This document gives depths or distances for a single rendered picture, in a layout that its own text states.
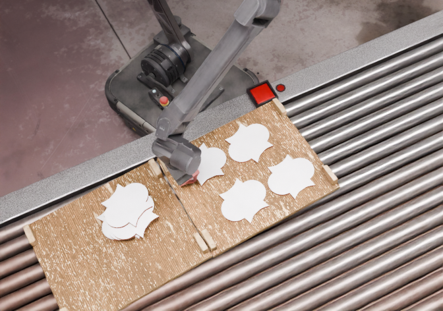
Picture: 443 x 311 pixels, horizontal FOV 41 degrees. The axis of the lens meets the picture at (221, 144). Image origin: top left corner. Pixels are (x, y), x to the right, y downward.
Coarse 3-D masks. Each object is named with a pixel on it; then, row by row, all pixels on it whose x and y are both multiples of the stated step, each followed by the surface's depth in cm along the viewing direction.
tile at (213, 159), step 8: (208, 152) 174; (216, 152) 174; (208, 160) 173; (216, 160) 173; (224, 160) 173; (200, 168) 171; (208, 168) 171; (216, 168) 171; (200, 176) 170; (208, 176) 170; (216, 176) 171; (200, 184) 169
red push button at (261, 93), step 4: (264, 84) 188; (256, 88) 187; (260, 88) 187; (264, 88) 187; (268, 88) 187; (252, 92) 186; (256, 92) 186; (260, 92) 186; (264, 92) 186; (268, 92) 186; (256, 96) 186; (260, 96) 185; (264, 96) 185; (268, 96) 185; (272, 96) 185; (256, 100) 185; (260, 100) 185; (264, 100) 185
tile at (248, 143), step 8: (240, 128) 178; (248, 128) 178; (256, 128) 178; (264, 128) 178; (232, 136) 177; (240, 136) 177; (248, 136) 176; (256, 136) 176; (264, 136) 176; (232, 144) 175; (240, 144) 175; (248, 144) 175; (256, 144) 175; (264, 144) 175; (232, 152) 174; (240, 152) 174; (248, 152) 174; (256, 152) 174; (240, 160) 172; (248, 160) 173; (256, 160) 172
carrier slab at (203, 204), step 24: (240, 120) 181; (264, 120) 180; (288, 120) 180; (216, 144) 177; (288, 144) 175; (240, 168) 172; (264, 168) 172; (192, 192) 169; (216, 192) 169; (312, 192) 167; (192, 216) 165; (216, 216) 165; (264, 216) 164; (288, 216) 165; (216, 240) 161; (240, 240) 161
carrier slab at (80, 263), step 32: (96, 192) 171; (160, 192) 170; (32, 224) 167; (64, 224) 166; (96, 224) 166; (160, 224) 165; (192, 224) 164; (64, 256) 161; (96, 256) 161; (128, 256) 160; (160, 256) 160; (192, 256) 159; (64, 288) 157; (96, 288) 156; (128, 288) 156
